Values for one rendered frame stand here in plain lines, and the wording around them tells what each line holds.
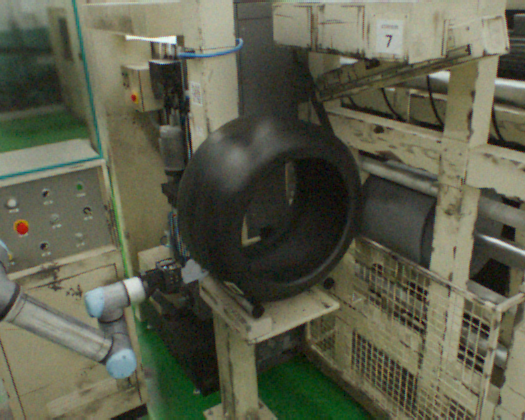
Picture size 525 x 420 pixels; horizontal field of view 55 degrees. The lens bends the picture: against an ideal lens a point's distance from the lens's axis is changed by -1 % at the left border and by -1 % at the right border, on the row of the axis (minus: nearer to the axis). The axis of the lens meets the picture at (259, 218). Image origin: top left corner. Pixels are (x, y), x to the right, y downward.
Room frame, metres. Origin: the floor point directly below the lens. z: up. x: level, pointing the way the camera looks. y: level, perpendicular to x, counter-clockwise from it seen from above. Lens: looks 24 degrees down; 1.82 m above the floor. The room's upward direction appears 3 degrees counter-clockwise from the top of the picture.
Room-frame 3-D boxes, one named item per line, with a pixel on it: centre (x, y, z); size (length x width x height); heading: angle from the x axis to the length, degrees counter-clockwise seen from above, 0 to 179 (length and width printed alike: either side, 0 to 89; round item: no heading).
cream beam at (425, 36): (1.59, -0.33, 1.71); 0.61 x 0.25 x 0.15; 30
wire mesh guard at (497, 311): (1.52, -0.41, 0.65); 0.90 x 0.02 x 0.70; 30
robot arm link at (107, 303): (1.19, 0.43, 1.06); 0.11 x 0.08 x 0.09; 120
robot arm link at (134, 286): (1.23, 0.37, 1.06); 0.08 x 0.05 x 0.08; 30
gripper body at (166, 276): (1.27, 0.29, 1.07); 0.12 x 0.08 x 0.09; 120
